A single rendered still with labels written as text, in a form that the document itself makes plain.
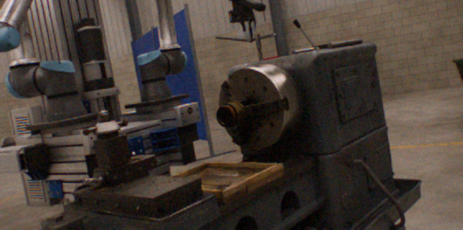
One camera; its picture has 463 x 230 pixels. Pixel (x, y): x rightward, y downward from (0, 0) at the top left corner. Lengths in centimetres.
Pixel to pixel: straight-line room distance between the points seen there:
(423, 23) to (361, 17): 144
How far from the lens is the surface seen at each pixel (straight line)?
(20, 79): 185
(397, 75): 1160
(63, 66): 177
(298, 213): 159
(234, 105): 152
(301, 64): 165
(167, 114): 201
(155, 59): 209
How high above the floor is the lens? 123
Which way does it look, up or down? 3 degrees down
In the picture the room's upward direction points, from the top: 10 degrees counter-clockwise
